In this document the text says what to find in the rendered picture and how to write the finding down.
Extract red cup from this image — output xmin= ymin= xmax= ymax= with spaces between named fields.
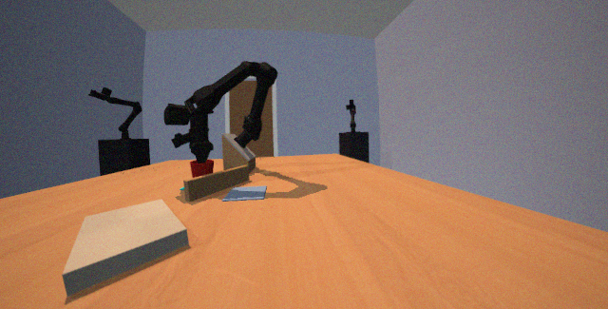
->
xmin=190 ymin=160 xmax=214 ymax=178

